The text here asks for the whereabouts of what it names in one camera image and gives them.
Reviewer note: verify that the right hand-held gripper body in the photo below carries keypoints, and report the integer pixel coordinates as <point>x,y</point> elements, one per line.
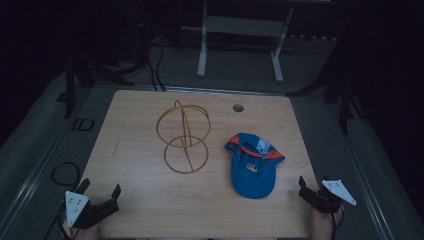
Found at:
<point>325,200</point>

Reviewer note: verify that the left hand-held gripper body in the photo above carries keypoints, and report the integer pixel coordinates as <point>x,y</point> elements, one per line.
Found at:
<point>87,211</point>

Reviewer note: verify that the blue and orange baseball cap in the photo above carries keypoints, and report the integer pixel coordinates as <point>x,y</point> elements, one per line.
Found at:
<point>254,170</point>

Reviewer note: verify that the person's left hand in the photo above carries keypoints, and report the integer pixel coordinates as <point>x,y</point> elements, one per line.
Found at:
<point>87,233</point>

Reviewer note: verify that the person's right hand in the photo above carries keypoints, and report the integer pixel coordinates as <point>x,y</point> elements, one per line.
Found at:
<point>321,225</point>

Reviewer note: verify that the black tripod stand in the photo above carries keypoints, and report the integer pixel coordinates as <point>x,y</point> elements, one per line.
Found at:
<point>83,76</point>
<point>340,83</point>

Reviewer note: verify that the grey round table grommet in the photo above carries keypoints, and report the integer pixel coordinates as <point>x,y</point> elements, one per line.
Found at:
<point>238,108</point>

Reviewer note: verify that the black rectangular floor bracket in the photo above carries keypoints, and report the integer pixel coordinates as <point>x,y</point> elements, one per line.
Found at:
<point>84,124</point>

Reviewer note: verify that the white metal frame stand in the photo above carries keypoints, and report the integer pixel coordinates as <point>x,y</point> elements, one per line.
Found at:
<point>240,26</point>

